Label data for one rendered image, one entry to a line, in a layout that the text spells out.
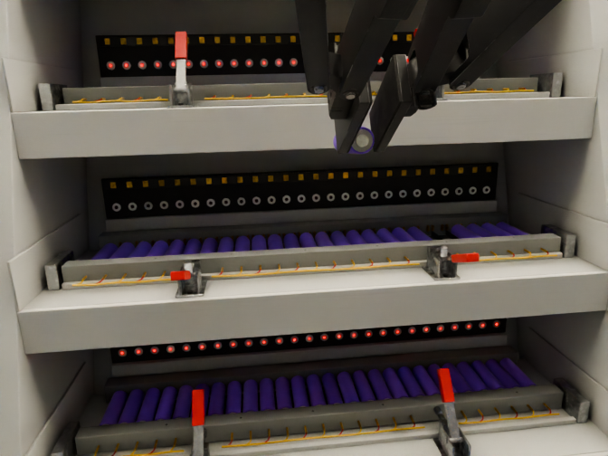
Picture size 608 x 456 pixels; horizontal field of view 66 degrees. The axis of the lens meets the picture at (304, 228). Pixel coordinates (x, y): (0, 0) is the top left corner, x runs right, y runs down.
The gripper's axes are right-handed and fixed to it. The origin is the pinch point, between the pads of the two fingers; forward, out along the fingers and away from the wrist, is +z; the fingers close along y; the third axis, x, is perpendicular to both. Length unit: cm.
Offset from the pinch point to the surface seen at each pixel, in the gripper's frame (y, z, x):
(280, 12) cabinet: 2.3, 32.7, -33.4
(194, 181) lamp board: 15.4, 33.5, -8.0
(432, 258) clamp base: -11.1, 22.2, 6.0
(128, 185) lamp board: 23.8, 33.6, -7.8
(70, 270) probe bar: 27.2, 24.8, 4.5
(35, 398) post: 30.4, 25.8, 17.2
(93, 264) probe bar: 24.8, 24.6, 4.1
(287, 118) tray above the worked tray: 3.7, 17.7, -8.6
